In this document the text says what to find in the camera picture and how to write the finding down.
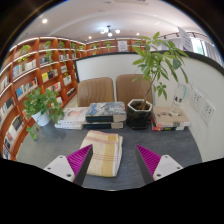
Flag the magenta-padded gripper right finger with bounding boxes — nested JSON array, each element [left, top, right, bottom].
[[134, 144, 184, 186]]

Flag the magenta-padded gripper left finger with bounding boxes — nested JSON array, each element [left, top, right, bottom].
[[45, 144, 95, 187]]

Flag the cream yellow-striped towel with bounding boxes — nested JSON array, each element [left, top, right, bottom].
[[79, 129, 124, 178]]

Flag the thin white book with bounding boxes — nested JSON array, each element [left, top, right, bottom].
[[54, 122, 85, 131]]

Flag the red-spined book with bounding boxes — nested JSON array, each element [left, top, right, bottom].
[[151, 123, 186, 132]]

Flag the dark blue-lettered book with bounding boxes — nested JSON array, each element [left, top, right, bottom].
[[83, 121, 125, 130]]

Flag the tall plant in black pot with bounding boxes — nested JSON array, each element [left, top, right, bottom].
[[126, 31, 190, 130]]

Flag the white portrait cover book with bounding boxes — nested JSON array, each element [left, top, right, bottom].
[[61, 106, 90, 125]]

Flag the beige flat book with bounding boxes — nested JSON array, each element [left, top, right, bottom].
[[152, 106, 191, 128]]

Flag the grey photo cover book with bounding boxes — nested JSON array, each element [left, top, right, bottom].
[[85, 101, 128, 123]]

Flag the leafy plant in white pot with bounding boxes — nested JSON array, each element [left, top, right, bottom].
[[22, 87, 65, 141]]

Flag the clear acrylic sign stand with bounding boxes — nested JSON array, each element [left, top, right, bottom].
[[171, 83, 188, 116]]

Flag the orange wooden bookshelf unit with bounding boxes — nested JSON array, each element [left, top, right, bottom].
[[0, 35, 148, 161]]

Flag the white curtain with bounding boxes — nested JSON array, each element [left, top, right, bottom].
[[192, 38, 223, 65]]

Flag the hanging white sign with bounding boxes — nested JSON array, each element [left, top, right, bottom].
[[177, 26, 194, 51]]

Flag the black multi-bulb ceiling lamp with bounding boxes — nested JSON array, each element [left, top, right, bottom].
[[99, 25, 122, 38]]

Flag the recessed ceiling lights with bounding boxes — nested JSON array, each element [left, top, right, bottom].
[[40, 17, 142, 40]]

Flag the white wall outlet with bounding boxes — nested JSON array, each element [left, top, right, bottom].
[[200, 99, 216, 126], [190, 89, 204, 112]]

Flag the black track light rail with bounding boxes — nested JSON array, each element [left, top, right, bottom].
[[159, 31, 201, 40]]

